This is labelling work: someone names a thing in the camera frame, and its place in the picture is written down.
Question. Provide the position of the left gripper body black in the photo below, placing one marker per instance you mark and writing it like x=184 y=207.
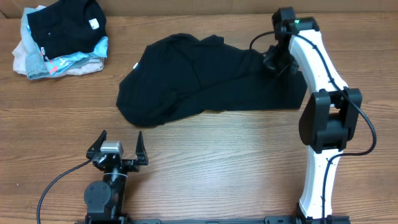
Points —
x=125 y=163

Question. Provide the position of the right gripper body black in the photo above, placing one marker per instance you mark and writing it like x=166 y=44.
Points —
x=277 y=62

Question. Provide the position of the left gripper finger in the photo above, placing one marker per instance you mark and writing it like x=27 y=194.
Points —
x=140 y=148
x=95 y=147

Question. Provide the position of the black t-shirt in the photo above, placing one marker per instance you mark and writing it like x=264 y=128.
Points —
x=180 y=76

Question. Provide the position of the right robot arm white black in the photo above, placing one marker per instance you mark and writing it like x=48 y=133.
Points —
x=329 y=119

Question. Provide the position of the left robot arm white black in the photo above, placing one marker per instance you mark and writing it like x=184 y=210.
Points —
x=105 y=198

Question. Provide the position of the light blue printed garment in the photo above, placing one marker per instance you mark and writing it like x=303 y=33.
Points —
x=78 y=63

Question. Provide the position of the grey denim garment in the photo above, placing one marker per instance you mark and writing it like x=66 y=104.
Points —
x=47 y=50

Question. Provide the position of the pale pink garment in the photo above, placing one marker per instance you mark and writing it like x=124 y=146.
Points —
x=27 y=58

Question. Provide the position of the folded black shirt on pile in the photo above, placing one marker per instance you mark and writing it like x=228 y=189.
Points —
x=67 y=27

